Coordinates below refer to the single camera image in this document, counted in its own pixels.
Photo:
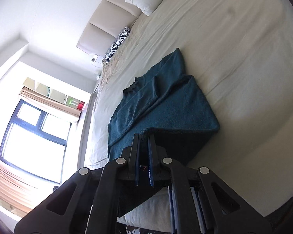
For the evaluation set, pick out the window with dark frame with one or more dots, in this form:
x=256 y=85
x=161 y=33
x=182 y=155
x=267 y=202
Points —
x=35 y=142

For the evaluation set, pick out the dark teal knit sweater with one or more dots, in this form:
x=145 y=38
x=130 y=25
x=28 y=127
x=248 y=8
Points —
x=167 y=103

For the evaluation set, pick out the red box on sill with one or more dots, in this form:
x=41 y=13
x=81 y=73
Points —
x=80 y=105

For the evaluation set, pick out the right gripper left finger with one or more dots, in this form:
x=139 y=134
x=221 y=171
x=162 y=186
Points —
x=134 y=158

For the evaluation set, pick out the green bottle on sill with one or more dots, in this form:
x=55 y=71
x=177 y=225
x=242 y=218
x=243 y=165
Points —
x=72 y=102

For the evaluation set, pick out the zebra print pillow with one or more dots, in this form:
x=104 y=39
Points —
x=125 y=32

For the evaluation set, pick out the beige padded headboard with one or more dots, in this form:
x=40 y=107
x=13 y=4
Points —
x=106 y=23

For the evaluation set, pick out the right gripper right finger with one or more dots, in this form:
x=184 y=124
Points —
x=153 y=159

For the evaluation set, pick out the beige bed with sheet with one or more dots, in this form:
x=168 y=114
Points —
x=241 y=55

